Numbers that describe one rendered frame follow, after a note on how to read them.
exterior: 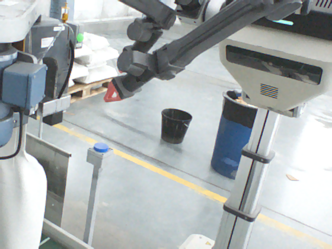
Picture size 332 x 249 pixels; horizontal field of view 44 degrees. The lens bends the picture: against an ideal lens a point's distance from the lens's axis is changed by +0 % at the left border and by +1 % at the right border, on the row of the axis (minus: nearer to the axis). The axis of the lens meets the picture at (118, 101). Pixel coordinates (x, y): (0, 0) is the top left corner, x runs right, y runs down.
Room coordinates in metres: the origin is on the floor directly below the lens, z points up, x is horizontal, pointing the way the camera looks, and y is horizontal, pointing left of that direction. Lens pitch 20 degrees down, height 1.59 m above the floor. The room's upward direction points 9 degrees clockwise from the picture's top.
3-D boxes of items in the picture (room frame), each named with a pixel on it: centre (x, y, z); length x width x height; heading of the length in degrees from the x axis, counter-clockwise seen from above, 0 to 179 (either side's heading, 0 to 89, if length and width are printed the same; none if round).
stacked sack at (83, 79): (4.70, 0.39, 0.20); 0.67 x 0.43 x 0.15; 149
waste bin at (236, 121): (3.16, -1.06, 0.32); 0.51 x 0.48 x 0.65; 149
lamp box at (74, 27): (1.46, 0.21, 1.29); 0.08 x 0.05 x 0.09; 59
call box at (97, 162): (1.48, 0.04, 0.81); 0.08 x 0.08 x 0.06; 59
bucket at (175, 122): (3.57, -0.56, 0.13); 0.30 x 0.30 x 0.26
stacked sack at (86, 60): (4.70, 0.41, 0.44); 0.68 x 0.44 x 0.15; 149
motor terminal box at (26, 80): (0.93, 0.23, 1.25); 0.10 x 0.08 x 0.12; 174
